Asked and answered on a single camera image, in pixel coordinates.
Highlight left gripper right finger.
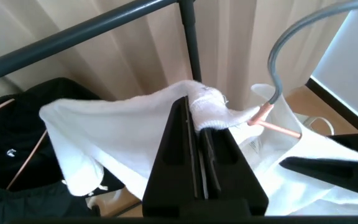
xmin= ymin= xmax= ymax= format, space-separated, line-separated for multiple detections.
xmin=199 ymin=127 xmax=269 ymax=218

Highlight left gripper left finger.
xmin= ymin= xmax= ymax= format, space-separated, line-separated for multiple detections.
xmin=142 ymin=95 xmax=203 ymax=218

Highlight white garment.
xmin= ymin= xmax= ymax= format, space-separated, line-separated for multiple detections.
xmin=39 ymin=80 xmax=358 ymax=217

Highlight pink clothes hanger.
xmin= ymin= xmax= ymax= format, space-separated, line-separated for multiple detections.
xmin=0 ymin=98 xmax=48 ymax=191
xmin=247 ymin=0 xmax=358 ymax=140

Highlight black shorts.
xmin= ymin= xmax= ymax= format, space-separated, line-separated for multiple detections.
xmin=0 ymin=77 xmax=126 ymax=218

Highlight black clothes rack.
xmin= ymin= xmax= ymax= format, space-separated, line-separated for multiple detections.
xmin=0 ymin=0 xmax=203 ymax=218

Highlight beige curtain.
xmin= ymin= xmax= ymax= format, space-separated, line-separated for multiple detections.
xmin=0 ymin=0 xmax=349 ymax=110

